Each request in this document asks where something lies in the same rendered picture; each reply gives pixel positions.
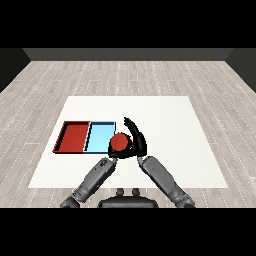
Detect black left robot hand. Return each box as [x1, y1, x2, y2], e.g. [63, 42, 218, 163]
[107, 139, 130, 160]

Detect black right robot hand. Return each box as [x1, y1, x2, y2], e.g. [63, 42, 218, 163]
[123, 116, 148, 159]

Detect shallow light blue open box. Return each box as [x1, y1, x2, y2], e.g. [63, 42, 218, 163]
[83, 120, 117, 155]

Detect dark grey robot body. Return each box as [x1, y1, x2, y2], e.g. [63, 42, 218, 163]
[97, 188, 160, 209]

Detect red can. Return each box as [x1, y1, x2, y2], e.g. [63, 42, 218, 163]
[109, 132, 134, 153]

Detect shallow red open box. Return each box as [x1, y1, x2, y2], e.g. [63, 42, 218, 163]
[52, 120, 92, 155]

